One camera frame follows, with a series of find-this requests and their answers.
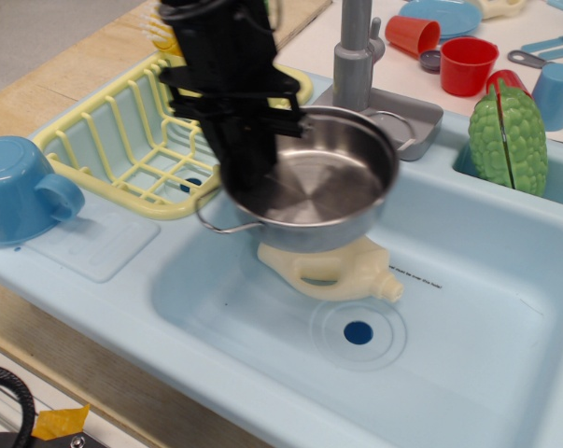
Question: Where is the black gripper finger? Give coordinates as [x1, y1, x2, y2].
[201, 116, 233, 187]
[224, 119, 276, 189]

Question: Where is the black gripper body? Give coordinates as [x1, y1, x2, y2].
[159, 1, 303, 136]

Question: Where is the stainless steel pot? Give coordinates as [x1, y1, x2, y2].
[220, 105, 417, 253]

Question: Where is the yellow drying rack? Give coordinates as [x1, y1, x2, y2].
[32, 46, 315, 221]

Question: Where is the light blue toy sink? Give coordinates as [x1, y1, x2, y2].
[0, 113, 563, 447]

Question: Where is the orange dish brush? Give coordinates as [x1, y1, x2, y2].
[140, 1, 183, 57]

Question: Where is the cream detergent bottle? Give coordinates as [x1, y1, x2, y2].
[257, 237, 404, 302]

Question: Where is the grey toy faucet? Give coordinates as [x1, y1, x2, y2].
[315, 0, 443, 161]

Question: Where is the red cup lying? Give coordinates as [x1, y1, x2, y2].
[385, 16, 441, 57]

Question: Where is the small grey lid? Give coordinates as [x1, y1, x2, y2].
[418, 49, 441, 73]

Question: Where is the blue upside-down mug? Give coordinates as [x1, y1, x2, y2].
[0, 136, 85, 245]

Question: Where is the blue plate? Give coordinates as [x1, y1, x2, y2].
[399, 0, 483, 40]

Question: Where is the red cup upright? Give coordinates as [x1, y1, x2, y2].
[440, 36, 500, 97]

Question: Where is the green bumpy toy vegetable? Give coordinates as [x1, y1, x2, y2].
[468, 79, 548, 197]

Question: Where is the cream toy object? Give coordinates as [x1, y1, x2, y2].
[477, 0, 527, 20]

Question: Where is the red cup behind vegetable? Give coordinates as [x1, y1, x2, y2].
[486, 70, 532, 97]

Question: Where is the grey measuring spoon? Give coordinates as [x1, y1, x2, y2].
[507, 49, 549, 69]

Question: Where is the blue cup upside-down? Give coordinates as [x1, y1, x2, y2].
[532, 63, 563, 132]

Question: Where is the blue spatula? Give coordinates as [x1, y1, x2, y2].
[521, 36, 563, 52]

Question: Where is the orange tape piece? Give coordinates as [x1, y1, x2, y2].
[32, 404, 91, 441]

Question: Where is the black cable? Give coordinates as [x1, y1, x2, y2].
[0, 365, 36, 448]

